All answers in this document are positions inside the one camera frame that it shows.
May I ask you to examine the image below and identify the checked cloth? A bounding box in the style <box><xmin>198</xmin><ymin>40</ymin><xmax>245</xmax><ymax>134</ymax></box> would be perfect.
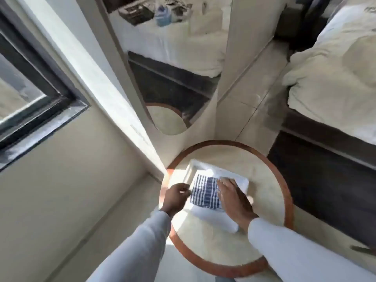
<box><xmin>189</xmin><ymin>174</ymin><xmax>224</xmax><ymax>210</ymax></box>

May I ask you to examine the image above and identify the person's left forearm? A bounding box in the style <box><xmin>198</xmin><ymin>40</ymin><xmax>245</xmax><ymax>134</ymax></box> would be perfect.
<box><xmin>87</xmin><ymin>210</ymin><xmax>172</xmax><ymax>282</ymax></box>

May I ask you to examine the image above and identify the black-framed window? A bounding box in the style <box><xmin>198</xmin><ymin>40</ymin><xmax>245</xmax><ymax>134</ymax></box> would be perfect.
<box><xmin>0</xmin><ymin>8</ymin><xmax>90</xmax><ymax>171</ymax></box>

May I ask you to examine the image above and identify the person's right forearm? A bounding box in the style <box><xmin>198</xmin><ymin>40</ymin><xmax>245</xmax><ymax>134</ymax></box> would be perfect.
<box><xmin>248</xmin><ymin>217</ymin><xmax>376</xmax><ymax>282</ymax></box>

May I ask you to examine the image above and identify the oval wall mirror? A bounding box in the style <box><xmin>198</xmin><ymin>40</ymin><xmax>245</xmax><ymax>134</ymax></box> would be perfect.
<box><xmin>101</xmin><ymin>0</ymin><xmax>233</xmax><ymax>136</ymax></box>

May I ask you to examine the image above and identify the bed with white duvet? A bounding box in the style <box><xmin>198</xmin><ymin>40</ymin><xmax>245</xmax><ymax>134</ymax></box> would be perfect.
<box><xmin>282</xmin><ymin>0</ymin><xmax>376</xmax><ymax>146</ymax></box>

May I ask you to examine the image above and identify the person's right hand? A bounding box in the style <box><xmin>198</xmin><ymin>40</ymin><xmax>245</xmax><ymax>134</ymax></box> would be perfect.
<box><xmin>217</xmin><ymin>177</ymin><xmax>260</xmax><ymax>233</ymax></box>

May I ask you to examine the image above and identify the dark bed base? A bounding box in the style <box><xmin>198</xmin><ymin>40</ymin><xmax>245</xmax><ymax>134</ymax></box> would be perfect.
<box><xmin>267</xmin><ymin>108</ymin><xmax>376</xmax><ymax>250</ymax></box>

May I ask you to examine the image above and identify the person's left hand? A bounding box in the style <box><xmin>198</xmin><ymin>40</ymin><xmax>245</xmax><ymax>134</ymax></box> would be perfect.
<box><xmin>160</xmin><ymin>183</ymin><xmax>192</xmax><ymax>218</ymax></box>

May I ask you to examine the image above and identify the white towel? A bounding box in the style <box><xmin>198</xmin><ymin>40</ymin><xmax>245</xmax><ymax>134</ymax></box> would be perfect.
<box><xmin>183</xmin><ymin>159</ymin><xmax>250</xmax><ymax>234</ymax></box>

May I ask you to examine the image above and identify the round table with wooden rim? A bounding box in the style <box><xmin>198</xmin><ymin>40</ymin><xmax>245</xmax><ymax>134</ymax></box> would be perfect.
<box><xmin>158</xmin><ymin>140</ymin><xmax>294</xmax><ymax>278</ymax></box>

